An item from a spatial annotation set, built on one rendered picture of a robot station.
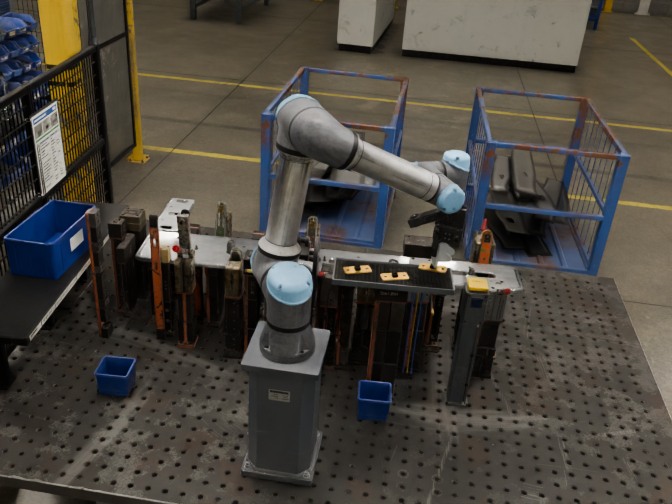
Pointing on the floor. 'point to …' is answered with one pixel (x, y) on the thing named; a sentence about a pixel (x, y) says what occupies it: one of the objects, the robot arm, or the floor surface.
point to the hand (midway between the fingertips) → (434, 262)
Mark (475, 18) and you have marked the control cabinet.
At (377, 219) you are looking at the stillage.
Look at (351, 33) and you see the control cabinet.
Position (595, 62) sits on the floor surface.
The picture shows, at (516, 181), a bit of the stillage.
